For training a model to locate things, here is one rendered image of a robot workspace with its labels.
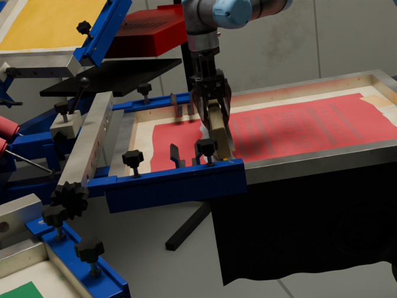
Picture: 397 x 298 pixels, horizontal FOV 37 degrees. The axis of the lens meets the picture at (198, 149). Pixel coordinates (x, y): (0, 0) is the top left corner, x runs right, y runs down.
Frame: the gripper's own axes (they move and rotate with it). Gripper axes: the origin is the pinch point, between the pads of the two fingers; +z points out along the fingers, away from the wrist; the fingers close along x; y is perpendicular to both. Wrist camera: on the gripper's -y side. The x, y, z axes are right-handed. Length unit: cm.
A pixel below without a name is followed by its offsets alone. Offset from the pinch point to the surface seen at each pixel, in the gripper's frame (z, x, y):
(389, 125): 4.9, 41.8, 9.2
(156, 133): 4.9, -16.7, -12.6
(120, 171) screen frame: 0.6, -23.7, 20.3
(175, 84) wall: 61, -18, -255
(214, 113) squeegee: -5.3, -0.3, 7.8
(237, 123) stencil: 5.0, 6.2, -10.2
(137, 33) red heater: -9, -23, -91
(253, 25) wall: 32, 43, -270
